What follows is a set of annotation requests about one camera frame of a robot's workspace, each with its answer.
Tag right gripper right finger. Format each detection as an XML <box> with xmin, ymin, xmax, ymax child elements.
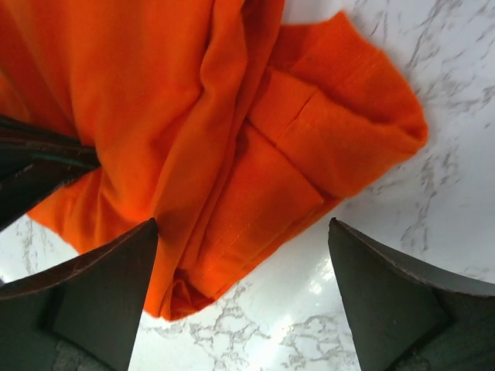
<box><xmin>328</xmin><ymin>219</ymin><xmax>494</xmax><ymax>370</ymax></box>

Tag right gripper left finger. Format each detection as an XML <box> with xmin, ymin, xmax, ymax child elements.
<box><xmin>1</xmin><ymin>219</ymin><xmax>158</xmax><ymax>370</ymax></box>

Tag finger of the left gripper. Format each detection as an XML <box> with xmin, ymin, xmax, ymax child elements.
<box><xmin>1</xmin><ymin>115</ymin><xmax>101</xmax><ymax>230</ymax></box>

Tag orange t shirt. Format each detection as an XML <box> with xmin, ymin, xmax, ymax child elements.
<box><xmin>1</xmin><ymin>1</ymin><xmax>428</xmax><ymax>321</ymax></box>

